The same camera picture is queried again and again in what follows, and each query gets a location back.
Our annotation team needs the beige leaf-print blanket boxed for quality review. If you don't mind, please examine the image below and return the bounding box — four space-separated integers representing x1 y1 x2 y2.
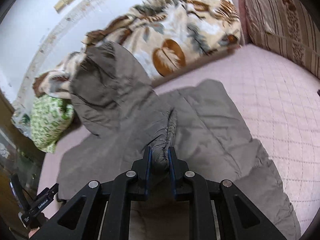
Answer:
33 0 241 99

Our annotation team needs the striped floral cushion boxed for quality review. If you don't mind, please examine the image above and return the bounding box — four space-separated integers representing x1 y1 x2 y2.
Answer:
245 0 319 77

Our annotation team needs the grey-brown quilted puffer jacket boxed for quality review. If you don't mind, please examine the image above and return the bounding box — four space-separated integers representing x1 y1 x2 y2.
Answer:
57 42 301 239

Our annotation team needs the pink quilted mattress cover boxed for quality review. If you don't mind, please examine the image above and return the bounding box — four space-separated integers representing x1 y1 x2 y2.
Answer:
39 44 319 235

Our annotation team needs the green white patterned pillow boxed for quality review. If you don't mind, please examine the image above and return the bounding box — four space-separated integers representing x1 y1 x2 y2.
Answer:
30 95 75 153

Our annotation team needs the dark wooden glass door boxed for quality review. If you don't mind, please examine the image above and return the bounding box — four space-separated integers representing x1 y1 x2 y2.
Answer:
1 94 44 239

